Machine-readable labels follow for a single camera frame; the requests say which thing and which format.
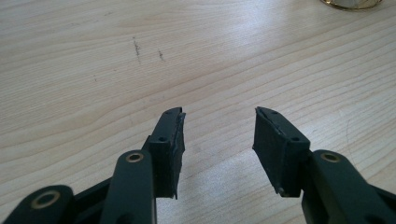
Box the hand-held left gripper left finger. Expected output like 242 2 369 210
141 106 187 201

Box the amber transparent cup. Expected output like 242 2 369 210
319 0 385 11

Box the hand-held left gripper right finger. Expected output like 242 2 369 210
252 105 312 199

